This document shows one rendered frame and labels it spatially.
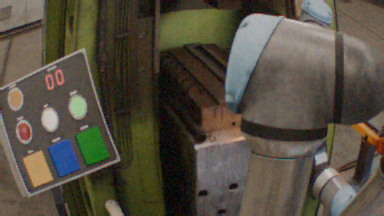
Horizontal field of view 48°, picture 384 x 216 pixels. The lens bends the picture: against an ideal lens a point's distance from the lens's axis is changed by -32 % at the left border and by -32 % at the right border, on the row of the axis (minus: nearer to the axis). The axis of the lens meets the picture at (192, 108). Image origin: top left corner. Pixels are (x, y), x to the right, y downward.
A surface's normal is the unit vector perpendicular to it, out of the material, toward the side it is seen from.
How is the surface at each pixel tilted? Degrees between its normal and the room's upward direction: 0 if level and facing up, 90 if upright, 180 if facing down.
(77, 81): 60
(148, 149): 90
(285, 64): 67
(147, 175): 90
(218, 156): 90
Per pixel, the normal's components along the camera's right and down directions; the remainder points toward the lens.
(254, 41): -0.30, -0.25
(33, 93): 0.60, -0.20
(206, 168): 0.33, 0.39
